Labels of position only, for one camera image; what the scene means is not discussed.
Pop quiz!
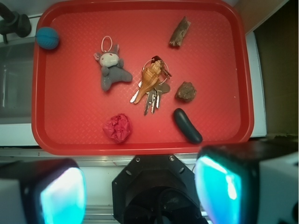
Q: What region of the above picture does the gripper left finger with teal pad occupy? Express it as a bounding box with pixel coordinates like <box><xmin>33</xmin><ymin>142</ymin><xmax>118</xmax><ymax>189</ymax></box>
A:
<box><xmin>0</xmin><ymin>159</ymin><xmax>87</xmax><ymax>224</ymax></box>

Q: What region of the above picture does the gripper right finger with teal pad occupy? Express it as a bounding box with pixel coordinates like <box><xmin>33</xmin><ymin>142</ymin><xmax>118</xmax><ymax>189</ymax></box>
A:
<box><xmin>194</xmin><ymin>140</ymin><xmax>299</xmax><ymax>224</ymax></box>

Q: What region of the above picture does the blue ball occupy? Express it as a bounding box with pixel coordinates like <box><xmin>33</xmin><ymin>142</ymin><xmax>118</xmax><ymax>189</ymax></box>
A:
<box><xmin>35</xmin><ymin>27</ymin><xmax>60</xmax><ymax>50</ymax></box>

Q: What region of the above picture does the crumpled red paper ball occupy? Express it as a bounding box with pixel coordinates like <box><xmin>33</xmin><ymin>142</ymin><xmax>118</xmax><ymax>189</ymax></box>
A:
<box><xmin>102</xmin><ymin>113</ymin><xmax>132</xmax><ymax>143</ymax></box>

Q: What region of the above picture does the red plastic tray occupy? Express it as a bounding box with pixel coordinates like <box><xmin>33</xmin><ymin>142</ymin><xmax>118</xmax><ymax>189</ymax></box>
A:
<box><xmin>31</xmin><ymin>0</ymin><xmax>254</xmax><ymax>156</ymax></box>

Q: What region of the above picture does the dark teal oblong case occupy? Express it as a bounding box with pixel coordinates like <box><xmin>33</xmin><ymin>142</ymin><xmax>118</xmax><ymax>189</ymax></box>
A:
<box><xmin>173</xmin><ymin>108</ymin><xmax>203</xmax><ymax>144</ymax></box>

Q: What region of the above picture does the brown rock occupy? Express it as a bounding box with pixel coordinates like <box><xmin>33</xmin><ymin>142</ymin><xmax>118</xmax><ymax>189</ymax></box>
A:
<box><xmin>175</xmin><ymin>82</ymin><xmax>197</xmax><ymax>102</ymax></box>

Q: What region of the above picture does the bunch of metal keys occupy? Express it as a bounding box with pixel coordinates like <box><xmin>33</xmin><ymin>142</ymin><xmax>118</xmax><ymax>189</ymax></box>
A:
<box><xmin>130</xmin><ymin>56</ymin><xmax>172</xmax><ymax>115</ymax></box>

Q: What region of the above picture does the stainless steel sink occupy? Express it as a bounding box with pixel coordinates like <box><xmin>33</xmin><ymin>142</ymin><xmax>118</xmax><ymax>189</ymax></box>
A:
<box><xmin>0</xmin><ymin>37</ymin><xmax>35</xmax><ymax>124</ymax></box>

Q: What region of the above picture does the grey plush bunny toy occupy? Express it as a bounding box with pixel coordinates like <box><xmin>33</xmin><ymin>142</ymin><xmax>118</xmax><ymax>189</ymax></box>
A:
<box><xmin>93</xmin><ymin>35</ymin><xmax>133</xmax><ymax>92</ymax></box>

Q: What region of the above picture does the orange conch shell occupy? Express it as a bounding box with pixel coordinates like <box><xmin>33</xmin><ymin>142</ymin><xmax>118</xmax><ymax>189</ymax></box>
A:
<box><xmin>133</xmin><ymin>60</ymin><xmax>164</xmax><ymax>104</ymax></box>

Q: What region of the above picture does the brown wood piece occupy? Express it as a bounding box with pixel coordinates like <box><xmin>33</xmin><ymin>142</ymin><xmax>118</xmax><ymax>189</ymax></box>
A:
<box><xmin>169</xmin><ymin>16</ymin><xmax>191</xmax><ymax>47</ymax></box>

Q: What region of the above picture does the grey sink faucet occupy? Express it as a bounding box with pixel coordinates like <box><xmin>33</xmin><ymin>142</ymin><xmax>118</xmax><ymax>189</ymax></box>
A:
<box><xmin>0</xmin><ymin>2</ymin><xmax>32</xmax><ymax>44</ymax></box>

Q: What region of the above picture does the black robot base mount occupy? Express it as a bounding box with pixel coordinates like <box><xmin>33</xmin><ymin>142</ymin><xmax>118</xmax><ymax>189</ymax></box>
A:
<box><xmin>112</xmin><ymin>154</ymin><xmax>207</xmax><ymax>224</ymax></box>

